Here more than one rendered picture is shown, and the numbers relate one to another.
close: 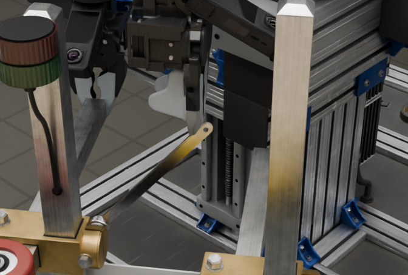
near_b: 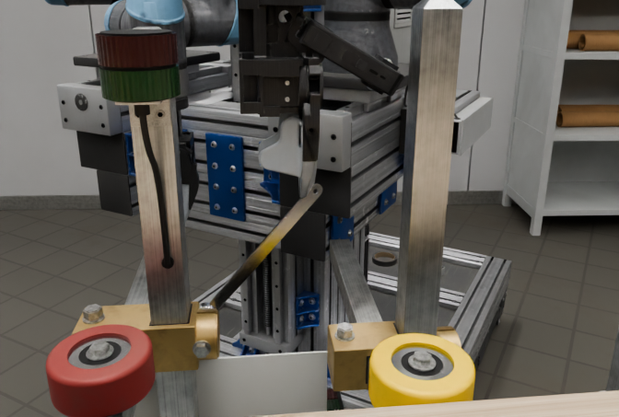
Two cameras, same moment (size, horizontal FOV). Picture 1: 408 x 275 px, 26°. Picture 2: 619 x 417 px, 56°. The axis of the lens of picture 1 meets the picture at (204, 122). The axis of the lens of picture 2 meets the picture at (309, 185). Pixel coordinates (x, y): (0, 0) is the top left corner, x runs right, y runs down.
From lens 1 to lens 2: 0.46 m
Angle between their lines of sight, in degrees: 18
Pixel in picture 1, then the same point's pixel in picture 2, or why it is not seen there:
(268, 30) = (385, 63)
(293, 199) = (437, 236)
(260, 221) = (367, 294)
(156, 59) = (271, 103)
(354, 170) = not seen: hidden behind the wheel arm
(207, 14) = (324, 47)
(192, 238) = not seen: hidden behind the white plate
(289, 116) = (435, 133)
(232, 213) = (274, 341)
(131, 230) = not seen: hidden behind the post
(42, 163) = (149, 229)
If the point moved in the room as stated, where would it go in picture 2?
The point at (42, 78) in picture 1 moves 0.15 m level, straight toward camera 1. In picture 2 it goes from (162, 88) to (224, 131)
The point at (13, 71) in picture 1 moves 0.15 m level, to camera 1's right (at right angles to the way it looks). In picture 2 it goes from (126, 78) to (323, 72)
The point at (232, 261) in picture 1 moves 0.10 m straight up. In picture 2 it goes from (360, 329) to (363, 243)
